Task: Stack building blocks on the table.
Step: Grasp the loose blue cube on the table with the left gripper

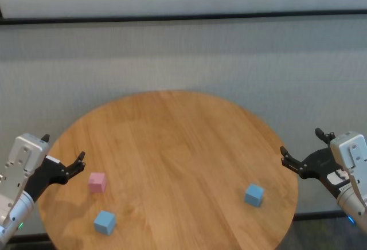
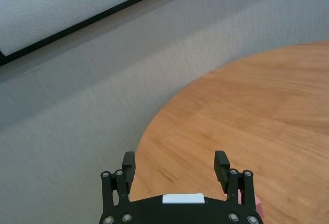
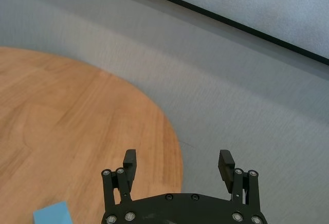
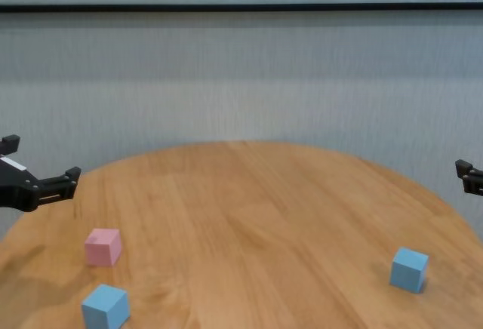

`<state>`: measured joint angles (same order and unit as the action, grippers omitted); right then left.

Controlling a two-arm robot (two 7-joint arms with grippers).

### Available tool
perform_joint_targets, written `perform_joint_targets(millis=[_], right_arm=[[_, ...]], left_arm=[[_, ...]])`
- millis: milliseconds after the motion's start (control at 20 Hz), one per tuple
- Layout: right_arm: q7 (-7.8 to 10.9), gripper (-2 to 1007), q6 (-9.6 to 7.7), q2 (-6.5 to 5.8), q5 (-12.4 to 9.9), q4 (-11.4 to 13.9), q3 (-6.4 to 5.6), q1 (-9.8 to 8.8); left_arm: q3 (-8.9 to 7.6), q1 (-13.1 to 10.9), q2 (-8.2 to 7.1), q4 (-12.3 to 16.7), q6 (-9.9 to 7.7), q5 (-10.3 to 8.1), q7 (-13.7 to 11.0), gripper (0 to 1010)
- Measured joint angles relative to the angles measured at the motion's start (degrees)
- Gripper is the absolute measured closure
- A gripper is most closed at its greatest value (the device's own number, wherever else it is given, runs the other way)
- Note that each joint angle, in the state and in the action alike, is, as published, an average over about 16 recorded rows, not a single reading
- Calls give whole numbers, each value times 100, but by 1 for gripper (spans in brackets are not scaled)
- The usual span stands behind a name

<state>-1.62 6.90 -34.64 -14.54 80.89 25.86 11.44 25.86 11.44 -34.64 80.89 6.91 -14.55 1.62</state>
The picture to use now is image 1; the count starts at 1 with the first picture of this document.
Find black wall rail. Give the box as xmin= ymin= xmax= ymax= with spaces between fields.
xmin=0 ymin=9 xmax=367 ymax=26

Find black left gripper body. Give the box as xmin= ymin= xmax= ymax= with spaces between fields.
xmin=24 ymin=155 xmax=70 ymax=202

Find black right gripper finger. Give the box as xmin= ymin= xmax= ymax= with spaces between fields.
xmin=279 ymin=145 xmax=304 ymax=177
xmin=315 ymin=127 xmax=337 ymax=147

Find blue building block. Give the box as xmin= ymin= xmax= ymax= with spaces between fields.
xmin=244 ymin=183 xmax=266 ymax=208
xmin=93 ymin=210 xmax=117 ymax=237

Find pink building block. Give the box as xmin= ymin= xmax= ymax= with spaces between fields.
xmin=88 ymin=171 xmax=108 ymax=194

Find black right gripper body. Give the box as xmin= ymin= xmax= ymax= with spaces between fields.
xmin=298 ymin=146 xmax=352 ymax=199

